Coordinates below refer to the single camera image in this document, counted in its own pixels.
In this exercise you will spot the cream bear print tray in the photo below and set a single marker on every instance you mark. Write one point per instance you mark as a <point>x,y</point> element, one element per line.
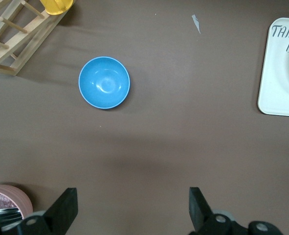
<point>276,85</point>

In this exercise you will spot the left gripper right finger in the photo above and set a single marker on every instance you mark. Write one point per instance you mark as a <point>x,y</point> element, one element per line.
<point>200,215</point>

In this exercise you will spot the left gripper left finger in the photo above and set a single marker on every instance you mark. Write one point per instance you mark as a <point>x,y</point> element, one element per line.
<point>61,210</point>

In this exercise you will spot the small grey paper scrap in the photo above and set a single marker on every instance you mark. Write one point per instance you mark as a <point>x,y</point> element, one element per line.
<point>196,23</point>

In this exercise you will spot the metal scoop spoon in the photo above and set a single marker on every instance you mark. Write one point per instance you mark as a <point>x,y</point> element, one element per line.
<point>2,215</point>

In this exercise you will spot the blue bowl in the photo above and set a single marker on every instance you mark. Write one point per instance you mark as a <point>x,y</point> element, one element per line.
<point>105,83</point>

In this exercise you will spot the pink bowl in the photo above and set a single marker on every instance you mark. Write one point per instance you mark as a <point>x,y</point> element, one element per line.
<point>22,198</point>

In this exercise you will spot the yellow mug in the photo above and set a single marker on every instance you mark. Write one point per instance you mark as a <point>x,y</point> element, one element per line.
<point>56,6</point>

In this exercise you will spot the wooden mug rack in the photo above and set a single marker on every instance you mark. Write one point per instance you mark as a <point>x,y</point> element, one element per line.
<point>5,69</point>

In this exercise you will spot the pink crystal bits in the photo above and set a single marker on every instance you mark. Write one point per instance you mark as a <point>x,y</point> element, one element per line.
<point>0,200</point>

